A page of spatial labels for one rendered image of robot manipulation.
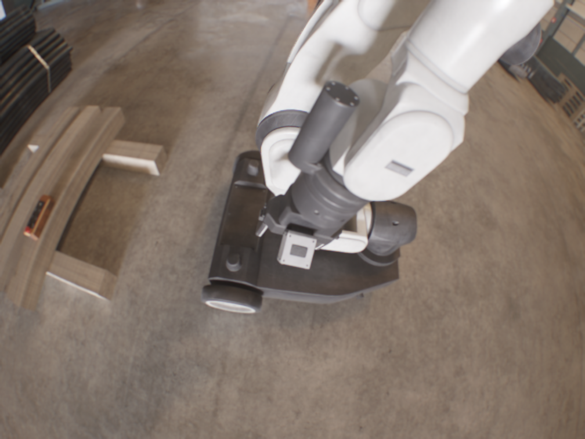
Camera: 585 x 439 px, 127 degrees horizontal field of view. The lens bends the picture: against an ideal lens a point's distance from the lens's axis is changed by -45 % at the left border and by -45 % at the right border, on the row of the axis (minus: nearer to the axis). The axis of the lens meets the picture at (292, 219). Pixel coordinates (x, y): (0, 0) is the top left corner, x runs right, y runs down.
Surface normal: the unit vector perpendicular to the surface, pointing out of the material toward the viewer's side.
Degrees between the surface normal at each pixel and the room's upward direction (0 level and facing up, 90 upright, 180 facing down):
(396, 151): 90
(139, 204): 0
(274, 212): 11
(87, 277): 0
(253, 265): 45
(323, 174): 36
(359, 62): 115
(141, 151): 0
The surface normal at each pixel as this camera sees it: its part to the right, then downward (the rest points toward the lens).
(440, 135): -0.09, 0.87
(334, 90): 0.33, -0.44
